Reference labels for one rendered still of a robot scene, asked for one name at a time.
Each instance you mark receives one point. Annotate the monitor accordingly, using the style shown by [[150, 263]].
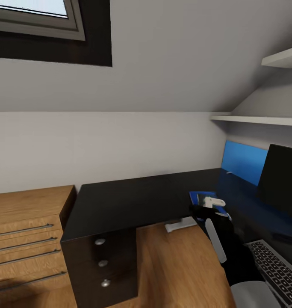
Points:
[[275, 184]]

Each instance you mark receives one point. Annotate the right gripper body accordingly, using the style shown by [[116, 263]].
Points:
[[198, 211]]

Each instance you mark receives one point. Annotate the notebook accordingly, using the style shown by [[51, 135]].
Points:
[[201, 198]]

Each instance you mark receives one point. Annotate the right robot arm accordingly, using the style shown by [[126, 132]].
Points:
[[246, 282]]

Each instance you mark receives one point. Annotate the keyboard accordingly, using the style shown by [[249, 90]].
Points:
[[276, 271]]

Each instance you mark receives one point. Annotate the mouse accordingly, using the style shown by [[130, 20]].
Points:
[[238, 231]]

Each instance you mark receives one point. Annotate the bookcase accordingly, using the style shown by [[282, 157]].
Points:
[[283, 60]]

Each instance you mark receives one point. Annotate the folder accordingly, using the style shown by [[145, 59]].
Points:
[[193, 196]]

